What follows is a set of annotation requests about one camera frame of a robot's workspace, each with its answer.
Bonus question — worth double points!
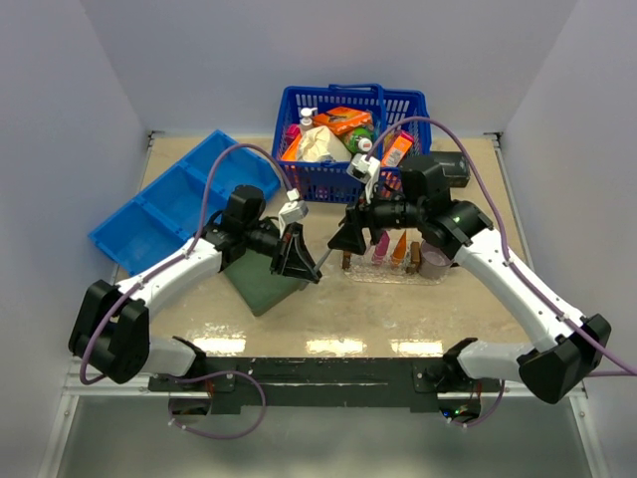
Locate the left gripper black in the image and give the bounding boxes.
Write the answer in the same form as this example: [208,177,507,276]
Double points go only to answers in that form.
[244,220,320,282]

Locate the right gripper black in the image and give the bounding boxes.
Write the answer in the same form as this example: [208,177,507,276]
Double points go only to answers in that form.
[328,180,426,254]

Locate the grey toothbrush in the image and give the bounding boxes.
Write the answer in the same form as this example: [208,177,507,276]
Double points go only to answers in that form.
[314,248,332,272]

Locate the clear glass tray wooden handles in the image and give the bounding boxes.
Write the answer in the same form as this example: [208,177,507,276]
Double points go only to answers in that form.
[341,241,449,286]

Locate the pink toothpaste tube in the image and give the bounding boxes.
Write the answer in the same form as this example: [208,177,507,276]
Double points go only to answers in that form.
[371,231,390,266]

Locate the orange toothpaste tube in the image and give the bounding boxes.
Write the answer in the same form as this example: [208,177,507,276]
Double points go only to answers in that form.
[389,231,407,268]

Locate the purple translucent cup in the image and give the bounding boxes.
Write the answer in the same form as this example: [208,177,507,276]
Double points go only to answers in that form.
[419,241,453,281]

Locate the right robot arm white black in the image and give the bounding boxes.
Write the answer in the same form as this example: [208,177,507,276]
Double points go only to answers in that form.
[328,154,611,404]

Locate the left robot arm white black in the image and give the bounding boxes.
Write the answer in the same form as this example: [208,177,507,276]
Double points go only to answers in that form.
[69,185,321,390]

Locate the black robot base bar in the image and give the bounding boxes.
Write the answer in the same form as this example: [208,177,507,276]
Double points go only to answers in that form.
[149,358,500,416]

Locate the green metal tray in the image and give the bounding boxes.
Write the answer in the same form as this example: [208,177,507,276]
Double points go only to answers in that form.
[224,250,304,317]

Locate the green soda bottle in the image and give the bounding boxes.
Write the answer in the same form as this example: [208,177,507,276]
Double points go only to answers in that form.
[341,126,374,154]

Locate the crumpled beige paper bag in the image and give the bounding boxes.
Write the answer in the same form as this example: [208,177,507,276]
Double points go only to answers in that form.
[298,126,352,163]

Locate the orange scrub sponge pack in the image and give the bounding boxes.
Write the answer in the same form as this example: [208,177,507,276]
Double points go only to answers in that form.
[281,133,303,162]

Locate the orange pink snack box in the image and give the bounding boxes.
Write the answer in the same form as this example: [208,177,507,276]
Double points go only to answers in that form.
[381,130,414,167]

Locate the dark blue shopping basket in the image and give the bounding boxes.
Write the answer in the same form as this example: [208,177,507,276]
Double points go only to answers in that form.
[273,84,428,203]

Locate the orange cardboard box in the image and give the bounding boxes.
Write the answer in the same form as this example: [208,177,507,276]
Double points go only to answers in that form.
[313,107,373,136]

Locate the pink carton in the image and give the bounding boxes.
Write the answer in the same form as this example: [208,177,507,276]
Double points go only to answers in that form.
[285,123,301,148]

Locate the white pump bottle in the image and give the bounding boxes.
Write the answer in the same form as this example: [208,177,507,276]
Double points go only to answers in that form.
[299,107,318,134]

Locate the black box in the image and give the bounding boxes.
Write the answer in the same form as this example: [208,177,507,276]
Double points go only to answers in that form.
[430,151,471,188]

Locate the light blue compartment bin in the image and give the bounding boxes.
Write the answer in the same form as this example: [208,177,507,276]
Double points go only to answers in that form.
[89,129,281,275]

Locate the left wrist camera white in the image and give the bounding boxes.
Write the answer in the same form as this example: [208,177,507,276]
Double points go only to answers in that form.
[278,188,309,236]

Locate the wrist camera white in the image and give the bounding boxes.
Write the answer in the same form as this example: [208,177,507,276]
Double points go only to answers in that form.
[278,188,309,236]
[346,153,381,204]

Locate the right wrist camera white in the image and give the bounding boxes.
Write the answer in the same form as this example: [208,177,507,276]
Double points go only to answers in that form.
[346,153,381,204]

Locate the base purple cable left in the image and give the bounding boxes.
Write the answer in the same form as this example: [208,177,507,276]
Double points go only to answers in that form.
[167,371,269,441]

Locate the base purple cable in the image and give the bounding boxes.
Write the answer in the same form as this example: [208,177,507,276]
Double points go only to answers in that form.
[167,371,269,441]
[446,375,505,428]

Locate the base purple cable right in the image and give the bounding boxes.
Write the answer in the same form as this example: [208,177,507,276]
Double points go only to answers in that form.
[446,375,505,428]

